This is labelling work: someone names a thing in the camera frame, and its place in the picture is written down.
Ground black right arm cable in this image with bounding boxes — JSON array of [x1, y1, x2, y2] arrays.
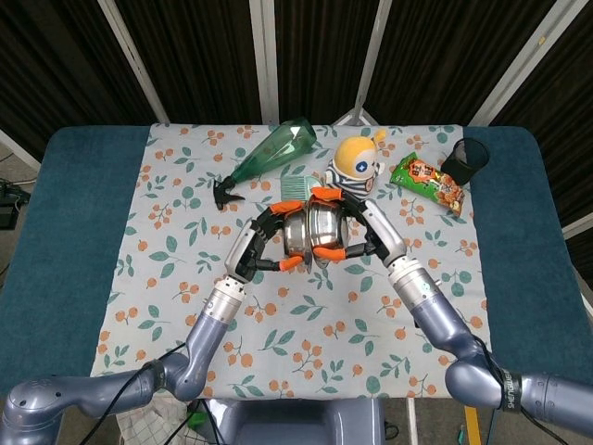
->
[[475, 339, 593, 445]]

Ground blue table cover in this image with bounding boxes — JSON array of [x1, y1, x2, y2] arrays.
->
[[0, 125, 593, 399]]

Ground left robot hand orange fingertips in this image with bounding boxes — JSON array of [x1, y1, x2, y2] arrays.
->
[[223, 199, 309, 286]]

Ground white checked cloth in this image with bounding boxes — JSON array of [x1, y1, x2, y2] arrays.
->
[[114, 397, 205, 445]]

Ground green spray bottle black trigger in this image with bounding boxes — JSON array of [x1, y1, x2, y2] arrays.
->
[[211, 116, 319, 210]]

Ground floral tablecloth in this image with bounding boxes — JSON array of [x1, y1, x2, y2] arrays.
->
[[86, 122, 500, 401]]

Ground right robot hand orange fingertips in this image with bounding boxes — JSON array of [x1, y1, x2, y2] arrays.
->
[[309, 184, 410, 273]]

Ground black mesh cup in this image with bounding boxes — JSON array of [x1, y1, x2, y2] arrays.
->
[[439, 136, 491, 185]]

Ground white table leg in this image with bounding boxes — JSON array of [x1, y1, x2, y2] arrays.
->
[[406, 398, 419, 445]]

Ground green plastic comb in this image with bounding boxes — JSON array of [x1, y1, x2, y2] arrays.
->
[[280, 174, 324, 204]]

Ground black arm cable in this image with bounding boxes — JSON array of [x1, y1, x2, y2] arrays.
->
[[475, 339, 593, 445], [85, 341, 187, 445]]

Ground white partition post with foot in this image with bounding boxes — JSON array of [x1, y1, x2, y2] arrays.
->
[[333, 0, 395, 127]]

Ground black floor device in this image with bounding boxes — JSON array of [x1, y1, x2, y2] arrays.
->
[[0, 179, 32, 231]]

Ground yellow plush toy striped shirt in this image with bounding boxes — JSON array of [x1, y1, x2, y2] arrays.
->
[[322, 128, 388, 203]]

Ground steel bowl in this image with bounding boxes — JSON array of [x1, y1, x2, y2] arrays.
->
[[305, 202, 349, 271], [281, 209, 317, 280]]

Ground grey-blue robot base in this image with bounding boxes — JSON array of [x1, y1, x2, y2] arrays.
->
[[203, 397, 385, 445]]

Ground green snack bag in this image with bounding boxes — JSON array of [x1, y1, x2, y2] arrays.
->
[[388, 152, 467, 218]]

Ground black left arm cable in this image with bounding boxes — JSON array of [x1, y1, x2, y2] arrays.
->
[[85, 341, 187, 445]]

